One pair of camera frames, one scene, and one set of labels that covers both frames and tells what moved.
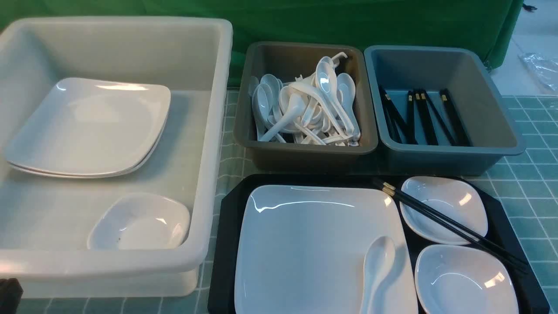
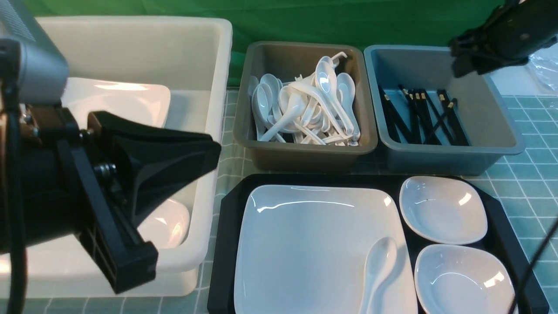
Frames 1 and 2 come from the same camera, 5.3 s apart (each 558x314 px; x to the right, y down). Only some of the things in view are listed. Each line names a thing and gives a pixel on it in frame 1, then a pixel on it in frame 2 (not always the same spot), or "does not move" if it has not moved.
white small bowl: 454,197 does not move
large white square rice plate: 301,249 does not move
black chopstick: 450,226 to 419,116
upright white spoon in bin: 326,81 does not move
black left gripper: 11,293 to 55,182
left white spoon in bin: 262,104 does not move
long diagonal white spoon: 297,105 does not move
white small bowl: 464,279 does not move
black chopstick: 391,187 to 450,105
